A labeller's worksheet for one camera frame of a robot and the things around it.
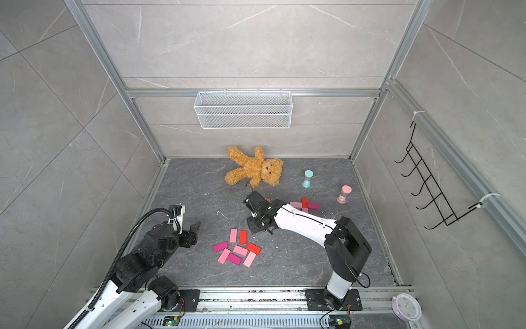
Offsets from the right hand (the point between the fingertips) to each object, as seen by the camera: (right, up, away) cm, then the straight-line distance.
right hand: (257, 224), depth 85 cm
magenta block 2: (-16, -10, +2) cm, 19 cm away
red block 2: (-6, -6, +3) cm, 9 cm away
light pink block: (+5, +13, -20) cm, 24 cm away
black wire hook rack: (+60, +16, -19) cm, 65 cm away
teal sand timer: (+25, +22, +16) cm, 37 cm away
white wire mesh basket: (-7, +54, +16) cm, 57 cm away
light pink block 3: (-14, -13, -2) cm, 19 cm away
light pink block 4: (-7, -11, -1) cm, 13 cm away
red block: (+23, +7, +16) cm, 30 cm away
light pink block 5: (-3, -14, -3) cm, 14 cm away
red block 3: (-2, -10, 0) cm, 11 cm away
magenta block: (+28, +5, +16) cm, 33 cm away
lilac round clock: (+54, -26, -14) cm, 61 cm away
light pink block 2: (-11, -6, +3) cm, 13 cm away
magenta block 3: (-9, -13, -3) cm, 17 cm away
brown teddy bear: (-3, +23, +20) cm, 31 cm away
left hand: (-23, +5, -11) cm, 26 cm away
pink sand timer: (+42, +14, +10) cm, 46 cm away
